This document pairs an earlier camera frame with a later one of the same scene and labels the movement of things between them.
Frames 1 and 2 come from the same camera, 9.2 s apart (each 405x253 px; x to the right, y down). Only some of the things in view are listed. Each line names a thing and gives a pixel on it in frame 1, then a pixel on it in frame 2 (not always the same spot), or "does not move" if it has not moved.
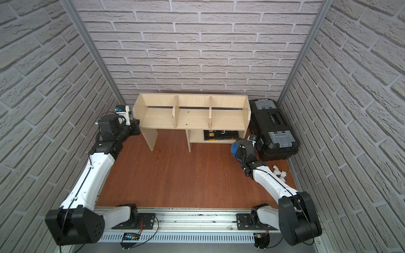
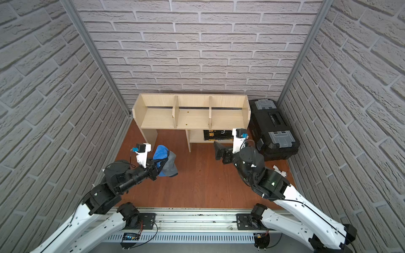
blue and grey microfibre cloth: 233,149 to 170,167
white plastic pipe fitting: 281,174 does not move
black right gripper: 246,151 to 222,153
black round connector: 261,240 does not move
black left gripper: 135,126 to 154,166
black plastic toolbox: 275,139 does not move
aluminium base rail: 191,226 does not move
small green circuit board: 131,236 does not move
